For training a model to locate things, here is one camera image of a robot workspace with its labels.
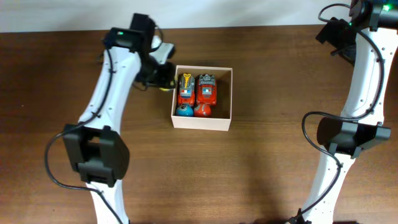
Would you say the yellow toy ball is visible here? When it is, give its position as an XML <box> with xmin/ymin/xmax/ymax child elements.
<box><xmin>159</xmin><ymin>81</ymin><xmax>176</xmax><ymax>91</ymax></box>

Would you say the red truck with yellow crane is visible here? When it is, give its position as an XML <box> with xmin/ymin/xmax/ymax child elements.
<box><xmin>177</xmin><ymin>73</ymin><xmax>195</xmax><ymax>106</ymax></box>

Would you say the blue toy ball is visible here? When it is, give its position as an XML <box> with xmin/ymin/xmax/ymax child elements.
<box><xmin>175</xmin><ymin>104</ymin><xmax>194</xmax><ymax>117</ymax></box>

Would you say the red toy fire truck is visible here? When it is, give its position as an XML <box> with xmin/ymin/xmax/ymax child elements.
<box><xmin>197</xmin><ymin>74</ymin><xmax>217</xmax><ymax>106</ymax></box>

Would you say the orange-red toy ball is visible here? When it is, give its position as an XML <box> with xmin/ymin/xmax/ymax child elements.
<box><xmin>193</xmin><ymin>104</ymin><xmax>211</xmax><ymax>118</ymax></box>

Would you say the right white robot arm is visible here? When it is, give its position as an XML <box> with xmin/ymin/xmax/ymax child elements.
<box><xmin>288</xmin><ymin>0</ymin><xmax>397</xmax><ymax>223</ymax></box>

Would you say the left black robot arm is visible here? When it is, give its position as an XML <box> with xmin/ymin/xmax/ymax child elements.
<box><xmin>62</xmin><ymin>13</ymin><xmax>176</xmax><ymax>223</ymax></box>

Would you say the pink cardboard box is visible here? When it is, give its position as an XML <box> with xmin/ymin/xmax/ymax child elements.
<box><xmin>170</xmin><ymin>65</ymin><xmax>233</xmax><ymax>131</ymax></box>

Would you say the right black cable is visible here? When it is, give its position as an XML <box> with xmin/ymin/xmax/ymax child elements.
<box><xmin>287</xmin><ymin>2</ymin><xmax>386</xmax><ymax>224</ymax></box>

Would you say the black cable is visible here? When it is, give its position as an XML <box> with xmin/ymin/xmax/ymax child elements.
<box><xmin>287</xmin><ymin>2</ymin><xmax>386</xmax><ymax>224</ymax></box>
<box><xmin>44</xmin><ymin>24</ymin><xmax>165</xmax><ymax>224</ymax></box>

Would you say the left black cable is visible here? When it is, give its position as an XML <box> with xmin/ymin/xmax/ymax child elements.
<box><xmin>44</xmin><ymin>24</ymin><xmax>165</xmax><ymax>224</ymax></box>

